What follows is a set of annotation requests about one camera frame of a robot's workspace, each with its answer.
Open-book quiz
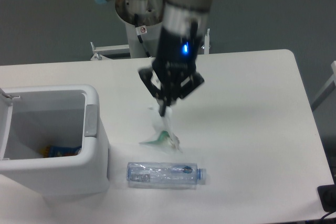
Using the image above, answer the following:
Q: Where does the white plastic trash can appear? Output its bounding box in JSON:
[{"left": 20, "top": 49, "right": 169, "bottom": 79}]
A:
[{"left": 1, "top": 84, "right": 110, "bottom": 196}]

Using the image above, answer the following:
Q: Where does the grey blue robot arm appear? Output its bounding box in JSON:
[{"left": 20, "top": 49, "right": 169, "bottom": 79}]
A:
[{"left": 95, "top": 0, "right": 212, "bottom": 116}]

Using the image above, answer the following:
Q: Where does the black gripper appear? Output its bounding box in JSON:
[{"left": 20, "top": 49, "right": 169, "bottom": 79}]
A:
[{"left": 138, "top": 26, "right": 205, "bottom": 118}]

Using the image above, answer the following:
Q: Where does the white frame at right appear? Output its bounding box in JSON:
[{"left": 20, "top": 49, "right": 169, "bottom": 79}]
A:
[{"left": 311, "top": 61, "right": 335, "bottom": 112}]

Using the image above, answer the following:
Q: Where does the black device at edge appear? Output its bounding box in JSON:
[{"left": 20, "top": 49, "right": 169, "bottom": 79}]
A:
[{"left": 317, "top": 184, "right": 335, "bottom": 212}]

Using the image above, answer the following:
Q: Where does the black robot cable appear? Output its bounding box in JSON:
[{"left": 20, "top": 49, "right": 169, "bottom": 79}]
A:
[{"left": 133, "top": 13, "right": 152, "bottom": 58}]

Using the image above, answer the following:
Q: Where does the blue snack package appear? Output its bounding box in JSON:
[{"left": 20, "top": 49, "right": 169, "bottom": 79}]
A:
[{"left": 39, "top": 145, "right": 81, "bottom": 158}]

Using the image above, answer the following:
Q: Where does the clear plastic water bottle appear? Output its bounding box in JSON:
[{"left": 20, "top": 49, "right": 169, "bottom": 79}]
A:
[{"left": 126, "top": 162, "right": 207, "bottom": 189}]

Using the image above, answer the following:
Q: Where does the white metal base frame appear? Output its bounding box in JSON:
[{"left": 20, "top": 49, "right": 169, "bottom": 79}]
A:
[{"left": 90, "top": 28, "right": 212, "bottom": 61}]

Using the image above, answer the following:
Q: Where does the white paper wrapper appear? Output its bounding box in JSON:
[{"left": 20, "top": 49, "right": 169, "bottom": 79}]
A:
[{"left": 139, "top": 104, "right": 183, "bottom": 154}]

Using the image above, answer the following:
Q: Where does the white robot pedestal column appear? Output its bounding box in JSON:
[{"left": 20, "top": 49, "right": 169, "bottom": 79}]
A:
[{"left": 114, "top": 0, "right": 169, "bottom": 59}]

